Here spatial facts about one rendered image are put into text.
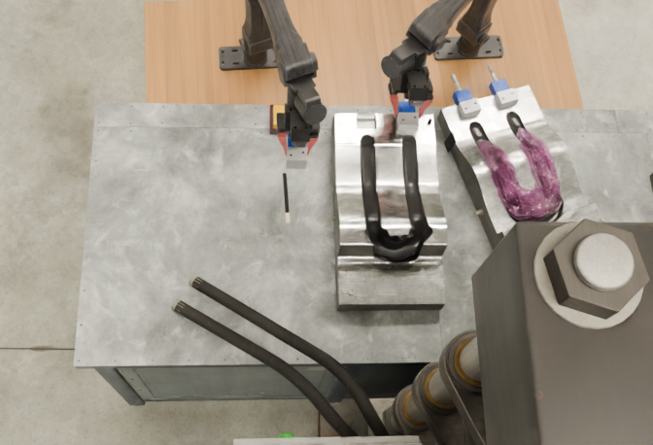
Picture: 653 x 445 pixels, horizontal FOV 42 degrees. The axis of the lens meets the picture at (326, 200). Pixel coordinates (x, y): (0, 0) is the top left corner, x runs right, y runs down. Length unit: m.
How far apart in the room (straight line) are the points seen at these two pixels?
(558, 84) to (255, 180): 0.90
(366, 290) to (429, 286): 0.16
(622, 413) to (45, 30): 2.89
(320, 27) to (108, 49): 1.17
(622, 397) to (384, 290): 1.22
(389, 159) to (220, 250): 0.48
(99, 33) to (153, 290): 1.52
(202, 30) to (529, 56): 0.92
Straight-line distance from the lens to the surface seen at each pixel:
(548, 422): 0.86
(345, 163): 2.13
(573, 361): 0.88
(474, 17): 2.26
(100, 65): 3.32
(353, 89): 2.33
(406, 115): 2.17
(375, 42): 2.41
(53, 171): 3.16
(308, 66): 1.89
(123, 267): 2.13
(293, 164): 2.06
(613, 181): 2.39
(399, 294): 2.05
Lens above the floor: 2.81
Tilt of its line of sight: 68 degrees down
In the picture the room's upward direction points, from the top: 12 degrees clockwise
